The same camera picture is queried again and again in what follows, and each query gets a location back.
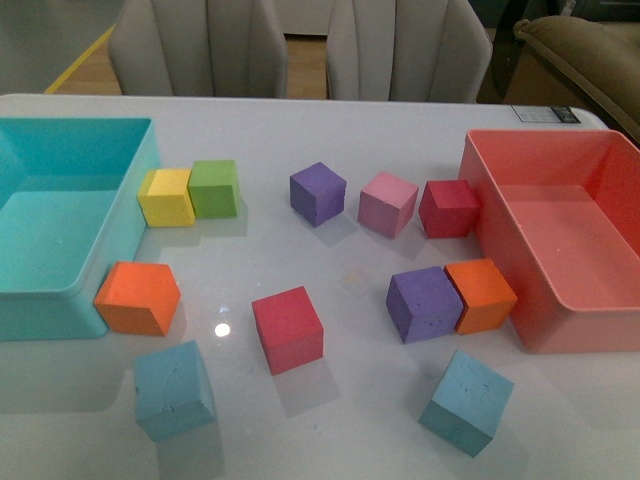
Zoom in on light blue foam block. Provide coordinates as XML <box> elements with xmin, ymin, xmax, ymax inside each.
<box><xmin>419</xmin><ymin>350</ymin><xmax>514</xmax><ymax>458</ymax></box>
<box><xmin>134</xmin><ymin>341</ymin><xmax>216</xmax><ymax>443</ymax></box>

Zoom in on purple foam block rear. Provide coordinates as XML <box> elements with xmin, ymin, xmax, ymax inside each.
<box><xmin>289</xmin><ymin>162</ymin><xmax>347</xmax><ymax>227</ymax></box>

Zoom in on purple foam block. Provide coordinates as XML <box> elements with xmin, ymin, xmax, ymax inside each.
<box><xmin>289</xmin><ymin>162</ymin><xmax>347</xmax><ymax>227</ymax></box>
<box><xmin>386</xmin><ymin>266</ymin><xmax>464</xmax><ymax>343</ymax></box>

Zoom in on pink foam block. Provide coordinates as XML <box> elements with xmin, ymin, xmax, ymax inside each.
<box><xmin>357</xmin><ymin>171</ymin><xmax>419</xmax><ymax>239</ymax></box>

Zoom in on red foam block front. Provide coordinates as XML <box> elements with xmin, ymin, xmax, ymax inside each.
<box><xmin>251</xmin><ymin>286</ymin><xmax>324</xmax><ymax>375</ymax></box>

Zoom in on green foam block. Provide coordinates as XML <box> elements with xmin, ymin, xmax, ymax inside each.
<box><xmin>188</xmin><ymin>160</ymin><xmax>240</xmax><ymax>219</ymax></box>

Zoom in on purple foam block front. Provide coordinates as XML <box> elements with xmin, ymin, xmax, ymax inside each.
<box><xmin>386</xmin><ymin>266</ymin><xmax>464</xmax><ymax>343</ymax></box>

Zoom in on dark red foam block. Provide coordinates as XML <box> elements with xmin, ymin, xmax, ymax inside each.
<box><xmin>418</xmin><ymin>180</ymin><xmax>480</xmax><ymax>239</ymax></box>

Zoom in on yellow foam block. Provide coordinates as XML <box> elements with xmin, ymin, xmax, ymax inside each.
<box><xmin>137</xmin><ymin>168</ymin><xmax>195</xmax><ymax>228</ymax></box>

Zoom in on orange foam block right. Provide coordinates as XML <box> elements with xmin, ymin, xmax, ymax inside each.
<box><xmin>444</xmin><ymin>258</ymin><xmax>517</xmax><ymax>335</ymax></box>

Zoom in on orange foam block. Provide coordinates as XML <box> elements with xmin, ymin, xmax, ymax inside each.
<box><xmin>94</xmin><ymin>261</ymin><xmax>181</xmax><ymax>336</ymax></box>
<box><xmin>444</xmin><ymin>258</ymin><xmax>517</xmax><ymax>335</ymax></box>

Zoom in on orange foam block left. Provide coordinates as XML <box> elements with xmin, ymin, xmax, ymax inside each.
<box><xmin>94</xmin><ymin>261</ymin><xmax>181</xmax><ymax>336</ymax></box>

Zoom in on beige chair right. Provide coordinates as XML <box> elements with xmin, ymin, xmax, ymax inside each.
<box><xmin>326</xmin><ymin>1</ymin><xmax>492</xmax><ymax>103</ymax></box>

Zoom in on beige chair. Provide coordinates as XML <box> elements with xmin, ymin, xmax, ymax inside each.
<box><xmin>108</xmin><ymin>1</ymin><xmax>288</xmax><ymax>98</ymax></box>
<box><xmin>326</xmin><ymin>1</ymin><xmax>492</xmax><ymax>103</ymax></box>

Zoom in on pink plastic bin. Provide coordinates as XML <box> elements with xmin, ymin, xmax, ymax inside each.
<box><xmin>459</xmin><ymin>130</ymin><xmax>639</xmax><ymax>354</ymax></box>

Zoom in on table label sticker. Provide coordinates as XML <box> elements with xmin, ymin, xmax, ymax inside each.
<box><xmin>512</xmin><ymin>105</ymin><xmax>580</xmax><ymax>124</ymax></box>

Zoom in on beige chair left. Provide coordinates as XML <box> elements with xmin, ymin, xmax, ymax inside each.
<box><xmin>108</xmin><ymin>1</ymin><xmax>288</xmax><ymax>98</ymax></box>

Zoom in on teal plastic bin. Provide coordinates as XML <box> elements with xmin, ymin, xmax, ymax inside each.
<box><xmin>1</xmin><ymin>117</ymin><xmax>160</xmax><ymax>341</ymax></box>

